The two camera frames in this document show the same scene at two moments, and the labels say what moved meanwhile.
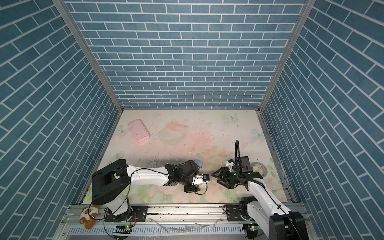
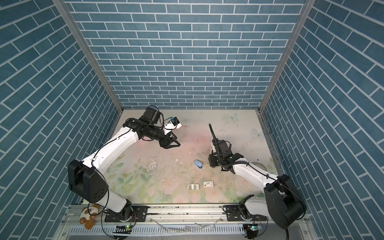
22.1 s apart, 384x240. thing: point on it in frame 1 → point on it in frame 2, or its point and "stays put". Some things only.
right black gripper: x=226 y=170 → x=211 y=159
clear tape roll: x=259 y=168 stays put
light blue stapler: x=199 y=164 stays put
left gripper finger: x=189 y=188 → x=173 y=143
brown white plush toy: x=88 y=215 stays put
